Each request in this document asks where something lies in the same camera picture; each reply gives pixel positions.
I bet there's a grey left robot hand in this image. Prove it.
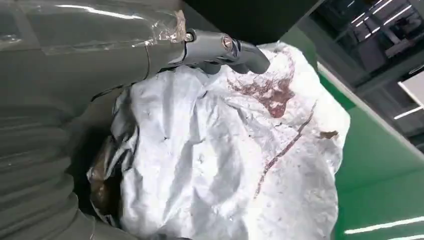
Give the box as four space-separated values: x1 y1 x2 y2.
0 0 272 117

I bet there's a white parcel bag red print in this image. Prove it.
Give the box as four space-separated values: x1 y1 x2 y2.
86 41 351 240

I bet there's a green conveyor belt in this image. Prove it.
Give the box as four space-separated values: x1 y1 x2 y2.
281 26 424 240

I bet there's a black scanner column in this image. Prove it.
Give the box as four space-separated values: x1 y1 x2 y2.
182 0 325 46

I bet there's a grey metal conveyor frame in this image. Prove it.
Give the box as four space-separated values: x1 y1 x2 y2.
316 61 424 163

